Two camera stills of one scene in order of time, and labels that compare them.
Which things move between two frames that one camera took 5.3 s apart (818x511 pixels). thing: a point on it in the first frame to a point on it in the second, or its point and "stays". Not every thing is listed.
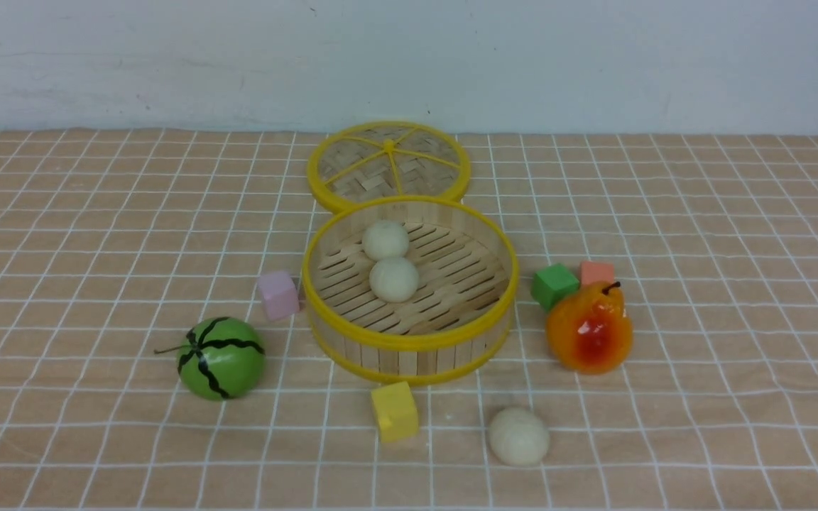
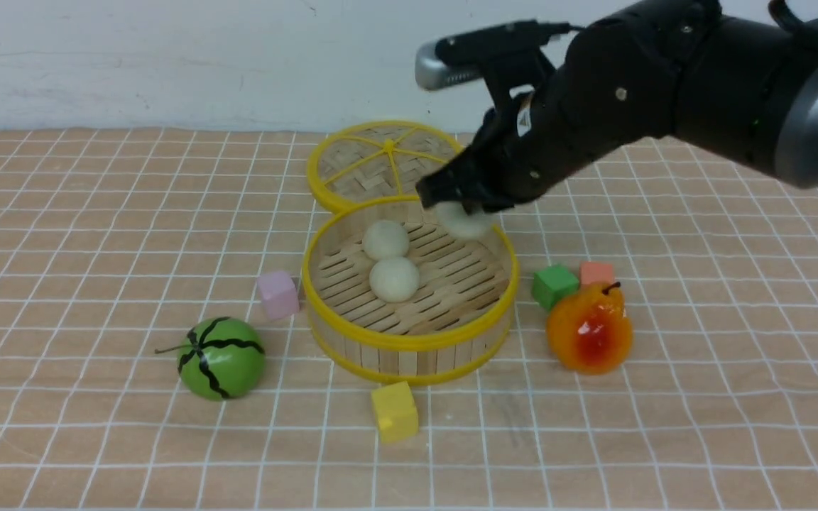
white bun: [385, 239] stays
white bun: [393, 279] stays
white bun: [518, 436] to [461, 223]
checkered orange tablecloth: [130, 333] stays
